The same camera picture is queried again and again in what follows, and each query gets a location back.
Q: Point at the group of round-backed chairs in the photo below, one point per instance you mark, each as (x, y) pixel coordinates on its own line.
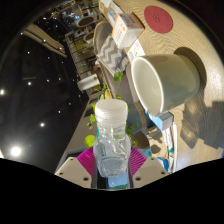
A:
(83, 21)

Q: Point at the white ceramic mug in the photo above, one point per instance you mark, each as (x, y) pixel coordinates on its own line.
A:
(173, 80)

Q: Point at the green potted plant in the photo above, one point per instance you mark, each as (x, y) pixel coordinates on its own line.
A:
(116, 78)

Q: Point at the clear plastic bottle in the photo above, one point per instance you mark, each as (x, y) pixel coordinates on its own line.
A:
(111, 146)

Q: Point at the grey curved sofa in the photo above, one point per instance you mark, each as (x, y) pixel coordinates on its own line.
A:
(78, 133)

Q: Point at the flat round red coaster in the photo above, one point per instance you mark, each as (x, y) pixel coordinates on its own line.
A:
(158, 19)

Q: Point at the white cylindrical column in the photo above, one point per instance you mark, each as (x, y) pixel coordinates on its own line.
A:
(88, 82)

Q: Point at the group of ceiling lights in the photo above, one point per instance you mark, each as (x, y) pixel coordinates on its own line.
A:
(16, 151)

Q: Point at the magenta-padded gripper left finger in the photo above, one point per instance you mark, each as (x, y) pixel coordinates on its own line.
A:
(74, 171)

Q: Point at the small light blue carton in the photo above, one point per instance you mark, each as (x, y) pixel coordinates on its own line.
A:
(163, 120)

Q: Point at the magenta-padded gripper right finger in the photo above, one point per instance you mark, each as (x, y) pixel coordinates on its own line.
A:
(150, 171)

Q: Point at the grey zigzag pillow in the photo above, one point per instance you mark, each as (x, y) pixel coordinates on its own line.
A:
(112, 53)

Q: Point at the white tube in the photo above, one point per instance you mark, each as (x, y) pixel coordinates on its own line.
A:
(170, 143)

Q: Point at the printed paper leaflet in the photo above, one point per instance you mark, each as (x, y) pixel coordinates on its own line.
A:
(136, 51)

